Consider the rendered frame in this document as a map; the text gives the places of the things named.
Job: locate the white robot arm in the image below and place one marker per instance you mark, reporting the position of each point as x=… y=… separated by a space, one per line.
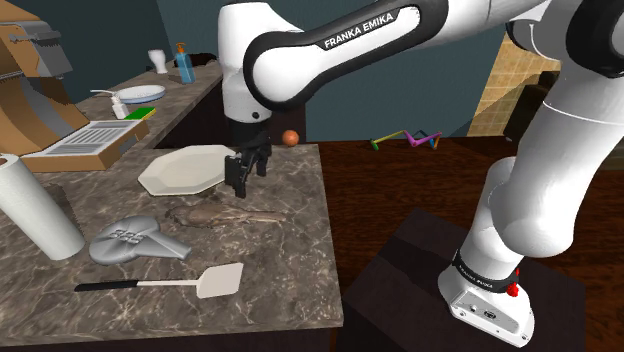
x=536 y=161

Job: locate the white cup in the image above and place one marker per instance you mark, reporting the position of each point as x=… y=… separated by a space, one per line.
x=158 y=61

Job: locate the green and yellow sponge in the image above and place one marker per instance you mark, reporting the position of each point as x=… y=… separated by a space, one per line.
x=140 y=113

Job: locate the white pump dispenser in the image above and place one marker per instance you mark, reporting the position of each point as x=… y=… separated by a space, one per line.
x=118 y=108

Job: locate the dark robot stand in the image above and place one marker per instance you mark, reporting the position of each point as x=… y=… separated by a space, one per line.
x=390 y=292

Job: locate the pale blue plate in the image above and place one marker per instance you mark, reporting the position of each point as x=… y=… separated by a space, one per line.
x=142 y=92

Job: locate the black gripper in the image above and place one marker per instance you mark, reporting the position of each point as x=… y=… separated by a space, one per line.
x=246 y=132

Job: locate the grey metal kitchen tool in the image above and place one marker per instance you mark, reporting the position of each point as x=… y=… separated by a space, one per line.
x=126 y=241

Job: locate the white paper towel roll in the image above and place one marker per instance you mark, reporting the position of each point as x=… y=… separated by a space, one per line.
x=34 y=209

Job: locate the brown flat utensil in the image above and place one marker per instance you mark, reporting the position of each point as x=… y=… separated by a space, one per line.
x=209 y=214

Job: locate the coloured stick toy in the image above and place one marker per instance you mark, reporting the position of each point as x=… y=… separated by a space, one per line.
x=414 y=139

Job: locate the orange ball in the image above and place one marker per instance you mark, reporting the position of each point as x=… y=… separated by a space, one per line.
x=290 y=138

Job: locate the brown and grey appliance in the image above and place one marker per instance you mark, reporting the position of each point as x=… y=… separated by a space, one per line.
x=29 y=102

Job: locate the blue soap bottle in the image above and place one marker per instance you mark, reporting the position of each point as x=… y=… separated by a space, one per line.
x=185 y=66

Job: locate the white octagonal plate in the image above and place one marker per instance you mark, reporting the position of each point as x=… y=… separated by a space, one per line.
x=187 y=170

